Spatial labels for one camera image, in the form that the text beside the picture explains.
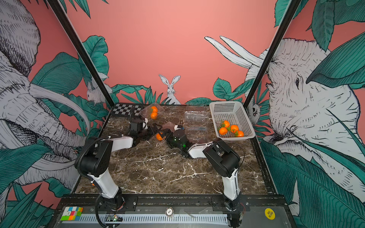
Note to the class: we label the orange with leaf centre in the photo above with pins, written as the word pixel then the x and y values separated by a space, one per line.
pixel 234 128

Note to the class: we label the white perforated plastic basket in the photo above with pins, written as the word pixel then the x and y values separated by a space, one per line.
pixel 235 114

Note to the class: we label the black front rail frame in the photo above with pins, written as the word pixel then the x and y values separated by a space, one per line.
pixel 249 214

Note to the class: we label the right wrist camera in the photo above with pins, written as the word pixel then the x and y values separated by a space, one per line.
pixel 178 127

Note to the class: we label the yellow round sticker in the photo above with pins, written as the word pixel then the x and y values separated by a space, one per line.
pixel 270 214

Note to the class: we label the right black frame post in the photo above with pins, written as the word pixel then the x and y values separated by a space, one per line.
pixel 286 20

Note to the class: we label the white slotted cable duct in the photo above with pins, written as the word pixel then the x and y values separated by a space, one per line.
pixel 217 219

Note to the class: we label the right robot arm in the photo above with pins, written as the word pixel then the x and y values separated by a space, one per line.
pixel 220 155

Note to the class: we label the colourful rubik cube front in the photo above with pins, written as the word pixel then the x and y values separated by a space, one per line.
pixel 72 214

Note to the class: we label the black white checkerboard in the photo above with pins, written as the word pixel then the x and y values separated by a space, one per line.
pixel 125 109

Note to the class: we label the left black frame post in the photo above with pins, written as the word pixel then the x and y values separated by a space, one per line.
pixel 74 38

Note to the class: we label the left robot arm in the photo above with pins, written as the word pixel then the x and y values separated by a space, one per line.
pixel 94 158

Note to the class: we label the clear clamshell container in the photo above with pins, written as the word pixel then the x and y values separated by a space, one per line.
pixel 167 132
pixel 196 116
pixel 197 133
pixel 145 113

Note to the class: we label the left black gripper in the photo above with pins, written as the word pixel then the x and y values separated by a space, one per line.
pixel 153 132

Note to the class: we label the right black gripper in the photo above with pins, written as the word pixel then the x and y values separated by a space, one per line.
pixel 172 135

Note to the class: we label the black frame post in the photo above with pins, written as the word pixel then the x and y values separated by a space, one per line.
pixel 74 38
pixel 286 20

